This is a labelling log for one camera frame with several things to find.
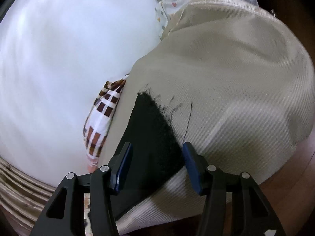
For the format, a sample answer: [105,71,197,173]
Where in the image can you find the beige textured mattress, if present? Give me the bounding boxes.
[105,0,314,235]

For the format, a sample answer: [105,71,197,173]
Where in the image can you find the black pants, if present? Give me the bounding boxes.
[109,92,184,219]

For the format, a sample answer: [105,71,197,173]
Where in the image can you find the pink brown patterned pillow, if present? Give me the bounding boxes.
[83,75,129,173]

